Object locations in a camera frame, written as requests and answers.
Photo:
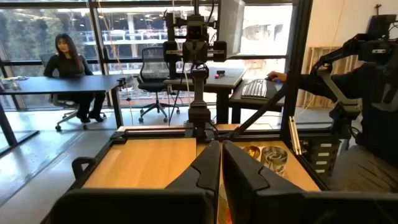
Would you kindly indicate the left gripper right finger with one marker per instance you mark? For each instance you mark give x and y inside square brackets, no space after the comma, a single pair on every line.
[264,202]

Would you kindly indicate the black box with white slots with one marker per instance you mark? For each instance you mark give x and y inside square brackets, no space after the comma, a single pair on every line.
[314,161]

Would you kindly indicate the small red black tool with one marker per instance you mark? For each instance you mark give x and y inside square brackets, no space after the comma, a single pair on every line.
[219,74]

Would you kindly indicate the person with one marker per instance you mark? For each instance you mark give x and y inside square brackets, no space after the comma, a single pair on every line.
[382,124]
[66,62]

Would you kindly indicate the brass candlestick holder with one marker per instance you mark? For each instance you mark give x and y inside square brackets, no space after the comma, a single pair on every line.
[252,151]

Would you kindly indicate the glass jar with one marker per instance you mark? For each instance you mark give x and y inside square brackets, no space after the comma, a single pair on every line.
[273,160]

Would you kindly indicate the person's hand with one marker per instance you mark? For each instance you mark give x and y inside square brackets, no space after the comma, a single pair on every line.
[277,75]

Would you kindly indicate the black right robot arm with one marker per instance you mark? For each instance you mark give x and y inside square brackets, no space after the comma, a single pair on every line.
[199,115]

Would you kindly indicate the grey office desk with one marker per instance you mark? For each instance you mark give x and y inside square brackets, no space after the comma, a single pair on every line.
[230,79]

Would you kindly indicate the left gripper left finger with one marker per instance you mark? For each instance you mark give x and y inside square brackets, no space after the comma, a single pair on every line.
[186,205]

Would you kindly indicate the black computer keyboard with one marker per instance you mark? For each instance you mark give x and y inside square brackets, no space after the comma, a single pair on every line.
[255,88]

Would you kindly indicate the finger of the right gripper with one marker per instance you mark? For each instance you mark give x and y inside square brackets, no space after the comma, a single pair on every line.
[201,52]
[189,52]

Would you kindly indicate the black aluminium table frame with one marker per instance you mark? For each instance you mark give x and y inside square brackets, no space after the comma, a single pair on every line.
[292,93]

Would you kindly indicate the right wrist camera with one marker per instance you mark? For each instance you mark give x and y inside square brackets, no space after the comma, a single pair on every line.
[195,29]

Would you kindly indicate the black mesh office chair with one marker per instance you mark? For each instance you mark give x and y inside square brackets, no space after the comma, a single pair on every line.
[154,70]

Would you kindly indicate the black office table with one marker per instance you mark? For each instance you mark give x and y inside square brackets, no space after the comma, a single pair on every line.
[62,84]

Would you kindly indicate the grey computer monitor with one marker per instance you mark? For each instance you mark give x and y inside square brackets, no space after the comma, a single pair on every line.
[231,28]

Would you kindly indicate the grey rolling office chair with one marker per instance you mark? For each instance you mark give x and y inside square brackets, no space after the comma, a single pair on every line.
[62,101]

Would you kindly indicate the silver aluminium bracket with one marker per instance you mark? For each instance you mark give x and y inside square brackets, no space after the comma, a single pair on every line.
[294,133]

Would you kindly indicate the black keyboard desk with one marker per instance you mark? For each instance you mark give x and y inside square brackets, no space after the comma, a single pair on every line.
[248,102]

